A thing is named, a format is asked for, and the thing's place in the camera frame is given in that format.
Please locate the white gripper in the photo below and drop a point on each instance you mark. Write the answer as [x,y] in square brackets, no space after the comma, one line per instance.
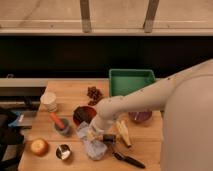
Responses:
[98,126]

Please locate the light blue towel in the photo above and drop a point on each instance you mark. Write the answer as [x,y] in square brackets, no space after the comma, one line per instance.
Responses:
[95,149]

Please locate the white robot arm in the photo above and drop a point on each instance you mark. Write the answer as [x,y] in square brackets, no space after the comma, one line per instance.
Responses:
[186,98]

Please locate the green plastic tray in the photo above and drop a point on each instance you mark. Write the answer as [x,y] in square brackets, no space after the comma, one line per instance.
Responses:
[126,81]

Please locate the red bowl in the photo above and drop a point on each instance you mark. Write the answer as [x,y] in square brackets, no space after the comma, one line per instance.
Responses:
[83,114]

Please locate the small metal cup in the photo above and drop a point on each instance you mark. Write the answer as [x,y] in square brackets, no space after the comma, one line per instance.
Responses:
[63,151]

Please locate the orange carrot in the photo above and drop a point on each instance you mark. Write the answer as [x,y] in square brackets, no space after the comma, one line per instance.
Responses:
[57,121]

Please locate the purple bowl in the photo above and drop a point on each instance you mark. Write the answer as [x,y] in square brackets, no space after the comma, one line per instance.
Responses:
[140,117]

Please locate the red yellow apple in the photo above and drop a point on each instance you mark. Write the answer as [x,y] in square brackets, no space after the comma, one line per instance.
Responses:
[39,147]

